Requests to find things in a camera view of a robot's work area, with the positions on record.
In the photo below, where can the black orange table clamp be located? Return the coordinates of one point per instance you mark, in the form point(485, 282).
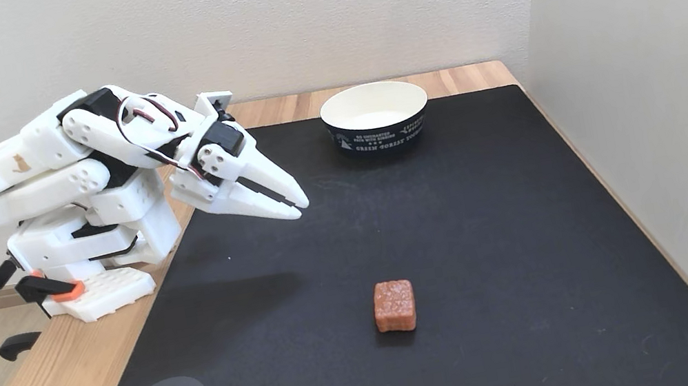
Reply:
point(42, 287)

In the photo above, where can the black desk mat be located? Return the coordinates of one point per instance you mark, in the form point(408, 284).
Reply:
point(466, 256)

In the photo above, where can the small camera on white mount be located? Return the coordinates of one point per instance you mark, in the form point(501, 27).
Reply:
point(207, 105)

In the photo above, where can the brown cube toy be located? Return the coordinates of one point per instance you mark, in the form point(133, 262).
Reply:
point(395, 307)

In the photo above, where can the dark blue paper bowl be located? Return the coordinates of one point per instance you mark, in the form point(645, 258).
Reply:
point(380, 134)

